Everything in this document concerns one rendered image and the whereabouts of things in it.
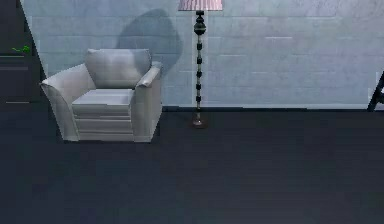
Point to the black slanted furniture leg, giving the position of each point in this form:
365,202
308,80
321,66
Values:
377,93

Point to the grey armchair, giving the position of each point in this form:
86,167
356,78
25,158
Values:
106,100

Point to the small green plant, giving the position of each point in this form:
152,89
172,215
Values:
24,50

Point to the pink shade floor lamp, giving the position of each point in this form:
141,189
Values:
199,30

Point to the black shelf unit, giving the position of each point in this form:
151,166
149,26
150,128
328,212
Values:
15,76

